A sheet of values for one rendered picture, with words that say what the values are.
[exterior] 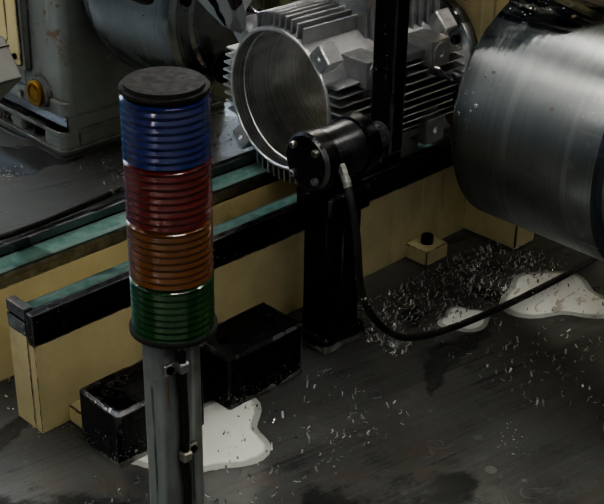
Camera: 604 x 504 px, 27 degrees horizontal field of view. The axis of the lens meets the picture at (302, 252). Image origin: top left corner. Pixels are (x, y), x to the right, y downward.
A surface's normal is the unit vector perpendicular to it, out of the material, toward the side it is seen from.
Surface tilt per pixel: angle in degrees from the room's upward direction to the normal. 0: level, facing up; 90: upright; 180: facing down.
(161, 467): 90
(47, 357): 90
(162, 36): 99
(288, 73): 81
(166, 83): 0
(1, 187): 0
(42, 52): 89
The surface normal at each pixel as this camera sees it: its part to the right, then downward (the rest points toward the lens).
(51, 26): -0.72, 0.31
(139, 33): -0.70, 0.51
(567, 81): -0.57, -0.26
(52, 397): 0.70, 0.35
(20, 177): 0.01, -0.88
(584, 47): -0.40, -0.53
